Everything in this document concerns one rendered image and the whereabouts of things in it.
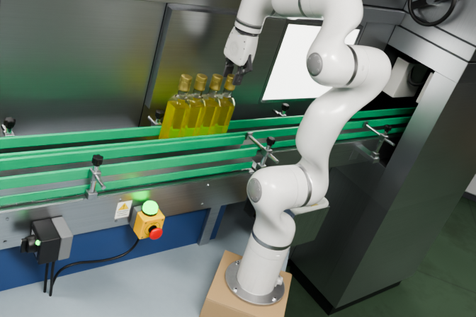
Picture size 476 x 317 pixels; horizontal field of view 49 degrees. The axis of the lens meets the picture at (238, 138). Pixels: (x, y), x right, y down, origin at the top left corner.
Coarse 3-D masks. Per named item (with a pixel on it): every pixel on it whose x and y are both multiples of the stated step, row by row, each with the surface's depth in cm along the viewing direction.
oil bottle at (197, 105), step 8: (192, 96) 160; (192, 104) 159; (200, 104) 160; (192, 112) 160; (200, 112) 162; (192, 120) 162; (200, 120) 164; (192, 128) 164; (184, 136) 164; (192, 136) 166
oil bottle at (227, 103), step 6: (222, 96) 167; (222, 102) 166; (228, 102) 167; (234, 102) 169; (222, 108) 166; (228, 108) 168; (222, 114) 168; (228, 114) 169; (216, 120) 169; (222, 120) 169; (228, 120) 171; (216, 126) 169; (222, 126) 171; (216, 132) 171; (222, 132) 173
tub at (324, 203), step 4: (320, 200) 180; (324, 200) 179; (320, 204) 175; (324, 204) 176; (296, 208) 182; (300, 208) 183; (304, 208) 171; (308, 208) 171; (312, 208) 172; (316, 208) 173; (320, 208) 175; (296, 212) 170; (300, 212) 169
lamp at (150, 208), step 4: (144, 204) 147; (148, 204) 147; (152, 204) 147; (156, 204) 148; (144, 208) 146; (148, 208) 146; (152, 208) 146; (156, 208) 147; (144, 212) 147; (148, 212) 146; (152, 212) 147; (156, 212) 148; (148, 216) 147; (152, 216) 147
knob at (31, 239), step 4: (28, 236) 129; (32, 236) 129; (24, 240) 127; (28, 240) 128; (32, 240) 128; (36, 240) 128; (24, 244) 128; (28, 244) 127; (32, 244) 128; (20, 248) 129; (24, 248) 128; (28, 248) 127; (32, 248) 128; (36, 248) 128; (24, 252) 129; (28, 252) 128; (32, 252) 129
